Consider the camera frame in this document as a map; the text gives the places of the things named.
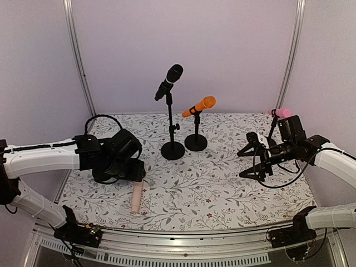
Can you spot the orange microphone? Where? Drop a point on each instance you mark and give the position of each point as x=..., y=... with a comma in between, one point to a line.
x=207, y=102

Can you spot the aluminium front rail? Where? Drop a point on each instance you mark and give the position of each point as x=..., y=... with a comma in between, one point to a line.
x=231, y=247

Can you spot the black microphone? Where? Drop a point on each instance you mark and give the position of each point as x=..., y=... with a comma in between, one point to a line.
x=173, y=75

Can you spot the aluminium frame post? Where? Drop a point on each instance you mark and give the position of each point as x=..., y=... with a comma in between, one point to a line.
x=297, y=28
x=70, y=20

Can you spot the tall black mic stand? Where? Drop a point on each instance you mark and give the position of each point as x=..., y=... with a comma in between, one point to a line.
x=172, y=150

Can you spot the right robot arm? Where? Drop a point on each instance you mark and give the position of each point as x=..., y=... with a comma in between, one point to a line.
x=313, y=151

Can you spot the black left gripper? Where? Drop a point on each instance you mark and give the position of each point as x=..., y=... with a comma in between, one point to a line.
x=133, y=174

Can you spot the pink microphone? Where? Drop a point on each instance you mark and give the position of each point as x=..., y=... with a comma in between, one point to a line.
x=280, y=112

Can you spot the left aluminium frame post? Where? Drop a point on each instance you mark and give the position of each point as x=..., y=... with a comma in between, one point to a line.
x=70, y=20

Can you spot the right aluminium frame post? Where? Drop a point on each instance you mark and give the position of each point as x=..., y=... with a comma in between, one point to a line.
x=297, y=28

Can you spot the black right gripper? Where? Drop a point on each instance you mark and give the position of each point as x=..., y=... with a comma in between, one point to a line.
x=266, y=156

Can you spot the beige microphone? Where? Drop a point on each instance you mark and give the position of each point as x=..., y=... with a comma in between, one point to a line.
x=136, y=196

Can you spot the short black mic stand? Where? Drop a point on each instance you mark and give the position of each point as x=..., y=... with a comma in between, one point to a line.
x=271, y=130

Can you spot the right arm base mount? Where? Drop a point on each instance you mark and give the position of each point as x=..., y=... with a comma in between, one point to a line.
x=297, y=233

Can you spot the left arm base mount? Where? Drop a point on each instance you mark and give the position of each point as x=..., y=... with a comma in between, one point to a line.
x=88, y=235

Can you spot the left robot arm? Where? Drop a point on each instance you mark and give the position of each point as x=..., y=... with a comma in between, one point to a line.
x=110, y=159

